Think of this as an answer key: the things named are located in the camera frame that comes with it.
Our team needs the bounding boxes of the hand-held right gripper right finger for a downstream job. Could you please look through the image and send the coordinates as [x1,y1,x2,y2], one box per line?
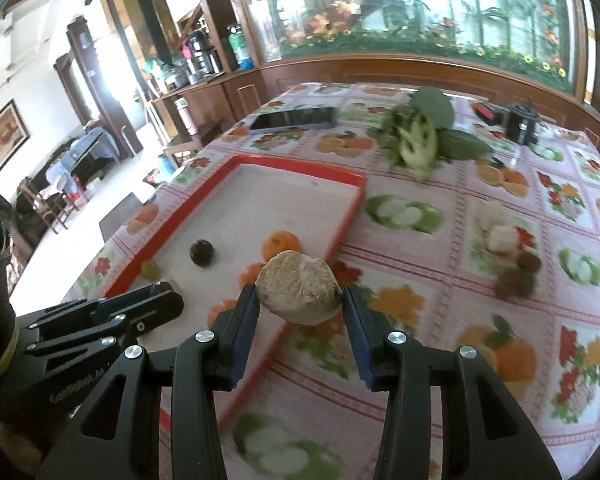
[341,284,563,480]

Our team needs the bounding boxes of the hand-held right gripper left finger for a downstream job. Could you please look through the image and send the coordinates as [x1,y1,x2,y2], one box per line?
[35,282,261,480]

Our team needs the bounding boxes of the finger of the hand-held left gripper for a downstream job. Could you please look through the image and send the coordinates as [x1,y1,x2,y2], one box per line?
[26,326,147,362]
[19,281,187,335]

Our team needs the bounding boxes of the large beige vegetable chunk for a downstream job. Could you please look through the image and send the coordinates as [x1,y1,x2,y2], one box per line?
[256,250,342,326]

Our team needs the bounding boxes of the dark round fruit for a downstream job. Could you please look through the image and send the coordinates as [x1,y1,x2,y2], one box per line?
[189,240,215,267]
[497,267,535,302]

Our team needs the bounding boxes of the red rimmed white tray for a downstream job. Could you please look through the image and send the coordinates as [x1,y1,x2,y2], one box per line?
[102,154,368,428]

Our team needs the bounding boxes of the wooden chair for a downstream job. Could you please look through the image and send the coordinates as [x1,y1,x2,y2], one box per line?
[17,175,81,235]

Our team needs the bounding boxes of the floral plastic tablecloth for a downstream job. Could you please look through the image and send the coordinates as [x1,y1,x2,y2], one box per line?
[60,81,600,480]

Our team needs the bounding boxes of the pale peeled chunk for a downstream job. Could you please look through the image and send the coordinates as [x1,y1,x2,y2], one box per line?
[487,225,526,256]

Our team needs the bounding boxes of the red date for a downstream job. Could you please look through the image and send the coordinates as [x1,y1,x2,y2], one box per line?
[517,250,542,274]

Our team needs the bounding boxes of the bok choy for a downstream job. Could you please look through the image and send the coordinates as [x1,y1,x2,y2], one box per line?
[370,86,493,181]

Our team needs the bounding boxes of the dark smartphone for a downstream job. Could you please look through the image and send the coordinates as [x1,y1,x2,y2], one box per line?
[250,106,338,135]

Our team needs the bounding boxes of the dark metal thermos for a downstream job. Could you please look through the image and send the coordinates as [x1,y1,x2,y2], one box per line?
[187,32,221,83]

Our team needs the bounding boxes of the small red box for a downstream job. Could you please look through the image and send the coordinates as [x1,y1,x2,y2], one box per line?
[472,101,503,124]

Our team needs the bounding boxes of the green plastic bottle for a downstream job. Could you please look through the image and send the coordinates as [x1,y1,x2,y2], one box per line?
[227,25,253,72]

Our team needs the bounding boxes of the black cylindrical device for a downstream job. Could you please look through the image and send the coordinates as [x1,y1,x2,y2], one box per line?
[505,102,540,145]

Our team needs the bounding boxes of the floral painted glass panel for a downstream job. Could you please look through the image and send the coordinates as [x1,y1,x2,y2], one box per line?
[235,0,586,93]

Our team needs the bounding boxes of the framed wall painting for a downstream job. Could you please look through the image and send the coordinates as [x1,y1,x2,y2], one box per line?
[0,100,31,186]

